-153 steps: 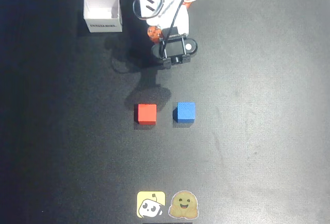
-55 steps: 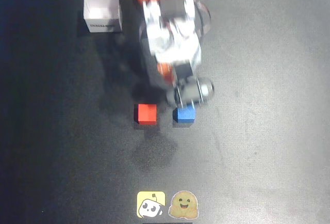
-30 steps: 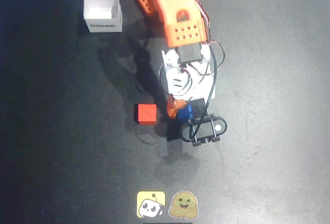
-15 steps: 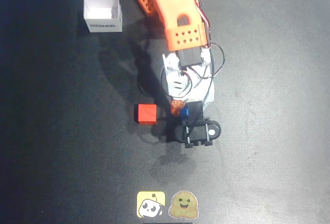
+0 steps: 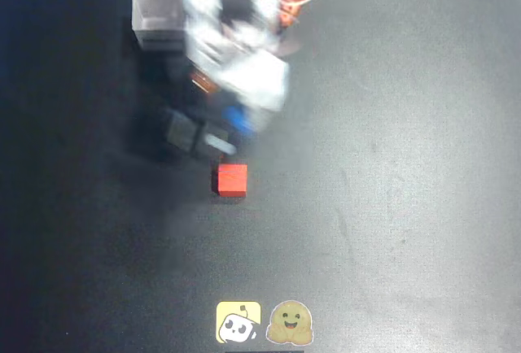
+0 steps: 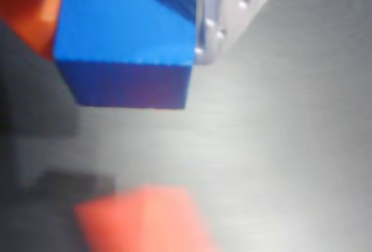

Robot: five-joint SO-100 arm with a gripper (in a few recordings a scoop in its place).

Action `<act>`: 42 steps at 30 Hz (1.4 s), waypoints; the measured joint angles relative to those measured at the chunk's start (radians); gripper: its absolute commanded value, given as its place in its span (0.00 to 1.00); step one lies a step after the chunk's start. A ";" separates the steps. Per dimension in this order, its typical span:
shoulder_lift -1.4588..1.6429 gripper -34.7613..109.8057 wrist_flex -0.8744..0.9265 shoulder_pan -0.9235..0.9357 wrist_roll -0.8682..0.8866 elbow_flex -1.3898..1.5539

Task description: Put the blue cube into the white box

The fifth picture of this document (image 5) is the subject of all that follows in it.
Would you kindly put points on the red cube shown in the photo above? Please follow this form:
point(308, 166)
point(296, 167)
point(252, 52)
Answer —
point(232, 182)

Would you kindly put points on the smiling hugging face sticker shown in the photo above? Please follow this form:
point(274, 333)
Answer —
point(290, 322)

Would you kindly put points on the yellow robot sticker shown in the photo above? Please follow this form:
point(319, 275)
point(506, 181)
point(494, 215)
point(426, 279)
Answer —
point(238, 322)

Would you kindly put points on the white cardboard box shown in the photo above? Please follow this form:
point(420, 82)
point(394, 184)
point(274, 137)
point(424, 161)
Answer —
point(156, 15)

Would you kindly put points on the black webcam on gripper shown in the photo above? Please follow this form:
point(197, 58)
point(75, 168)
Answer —
point(191, 133)

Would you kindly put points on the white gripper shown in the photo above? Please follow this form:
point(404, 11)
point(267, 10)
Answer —
point(237, 124)

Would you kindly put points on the blue cube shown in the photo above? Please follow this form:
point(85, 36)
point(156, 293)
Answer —
point(238, 119)

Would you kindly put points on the white and orange robot arm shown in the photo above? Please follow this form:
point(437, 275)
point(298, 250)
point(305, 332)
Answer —
point(240, 11)

